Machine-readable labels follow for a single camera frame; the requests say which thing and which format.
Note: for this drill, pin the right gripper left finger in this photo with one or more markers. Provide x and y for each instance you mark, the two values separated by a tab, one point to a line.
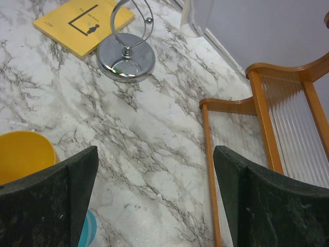
48	208

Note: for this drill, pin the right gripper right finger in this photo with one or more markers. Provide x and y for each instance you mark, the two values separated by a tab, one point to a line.
266	208

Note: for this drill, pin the blue plastic wine glass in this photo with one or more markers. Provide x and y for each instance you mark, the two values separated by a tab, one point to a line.
89	230

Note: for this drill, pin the yellow plastic wine glass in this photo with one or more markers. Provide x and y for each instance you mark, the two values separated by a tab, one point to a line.
24	153

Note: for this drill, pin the wooden shelf rack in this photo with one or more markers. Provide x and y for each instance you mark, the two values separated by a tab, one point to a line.
292	121

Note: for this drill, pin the chrome wine glass rack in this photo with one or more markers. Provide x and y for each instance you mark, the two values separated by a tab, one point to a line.
125	57

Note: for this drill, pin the yellow book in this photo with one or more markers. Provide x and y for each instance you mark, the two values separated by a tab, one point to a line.
78	26

